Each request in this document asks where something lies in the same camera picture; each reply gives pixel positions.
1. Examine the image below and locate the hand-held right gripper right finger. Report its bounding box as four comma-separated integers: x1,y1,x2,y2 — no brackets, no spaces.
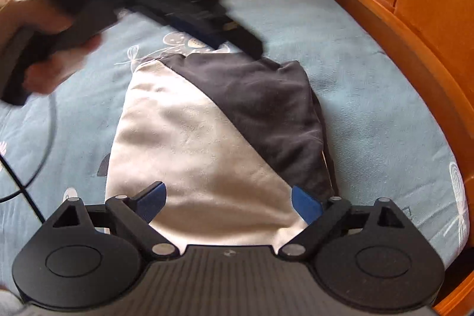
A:
278,185,406,261

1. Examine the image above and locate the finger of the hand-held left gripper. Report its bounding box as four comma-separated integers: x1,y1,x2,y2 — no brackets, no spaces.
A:
207,0,264,58
126,5,225,51

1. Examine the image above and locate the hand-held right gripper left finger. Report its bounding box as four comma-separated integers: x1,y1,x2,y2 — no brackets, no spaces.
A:
52,181,180,261

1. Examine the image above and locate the beige sweatshirt with dark sleeves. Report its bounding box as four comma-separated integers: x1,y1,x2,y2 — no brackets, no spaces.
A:
97,53,339,254

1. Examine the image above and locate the bed with blue floral sheet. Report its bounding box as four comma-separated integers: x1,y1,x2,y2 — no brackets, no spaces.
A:
0,0,471,298

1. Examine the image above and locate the wooden bed headboard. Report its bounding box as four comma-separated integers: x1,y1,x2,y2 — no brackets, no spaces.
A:
281,0,474,316

